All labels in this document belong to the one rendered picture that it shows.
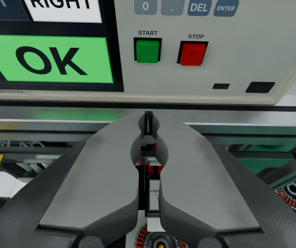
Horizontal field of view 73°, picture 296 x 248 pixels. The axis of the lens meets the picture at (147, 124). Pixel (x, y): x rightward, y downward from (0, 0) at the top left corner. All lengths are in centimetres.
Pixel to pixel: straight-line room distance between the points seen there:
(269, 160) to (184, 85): 17
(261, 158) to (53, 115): 26
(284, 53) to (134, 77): 13
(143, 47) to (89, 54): 5
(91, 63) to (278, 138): 22
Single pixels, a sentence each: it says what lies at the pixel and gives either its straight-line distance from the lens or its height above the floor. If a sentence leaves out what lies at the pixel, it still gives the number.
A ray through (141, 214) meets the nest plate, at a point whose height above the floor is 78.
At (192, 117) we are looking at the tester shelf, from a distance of 22.
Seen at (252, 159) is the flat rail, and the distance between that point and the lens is 31.
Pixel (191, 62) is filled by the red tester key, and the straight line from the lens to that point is 18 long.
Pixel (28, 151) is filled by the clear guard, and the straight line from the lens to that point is 28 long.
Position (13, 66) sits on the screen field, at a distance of 23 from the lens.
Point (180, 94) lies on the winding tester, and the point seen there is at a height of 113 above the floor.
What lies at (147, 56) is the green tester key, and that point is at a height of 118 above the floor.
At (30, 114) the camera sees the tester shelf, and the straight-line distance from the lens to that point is 24.
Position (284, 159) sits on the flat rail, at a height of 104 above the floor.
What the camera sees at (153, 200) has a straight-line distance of 38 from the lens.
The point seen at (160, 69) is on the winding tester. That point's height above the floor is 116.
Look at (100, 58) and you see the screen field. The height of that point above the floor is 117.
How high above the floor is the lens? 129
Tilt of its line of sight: 56 degrees down
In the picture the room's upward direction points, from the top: 2 degrees clockwise
